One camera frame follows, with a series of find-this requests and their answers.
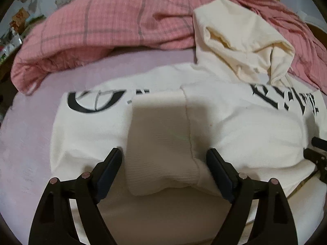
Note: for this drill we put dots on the white wooden headboard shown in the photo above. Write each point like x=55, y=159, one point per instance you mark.
x=313, y=24

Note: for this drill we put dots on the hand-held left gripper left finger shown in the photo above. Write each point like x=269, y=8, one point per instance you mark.
x=112, y=173

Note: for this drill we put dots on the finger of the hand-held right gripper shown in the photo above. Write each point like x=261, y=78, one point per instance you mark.
x=320, y=142
x=318, y=160

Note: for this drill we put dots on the pink plaid quilt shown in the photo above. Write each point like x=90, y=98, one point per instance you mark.
x=102, y=17

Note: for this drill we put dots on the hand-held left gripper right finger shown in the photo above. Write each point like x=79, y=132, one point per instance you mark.
x=219, y=178

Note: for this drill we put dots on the pile of assorted packets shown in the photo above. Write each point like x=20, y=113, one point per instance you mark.
x=15, y=33

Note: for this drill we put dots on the cream printed hoodie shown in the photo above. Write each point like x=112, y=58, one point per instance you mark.
x=242, y=132

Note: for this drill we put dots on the pink bed sheet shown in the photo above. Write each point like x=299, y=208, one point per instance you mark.
x=25, y=145

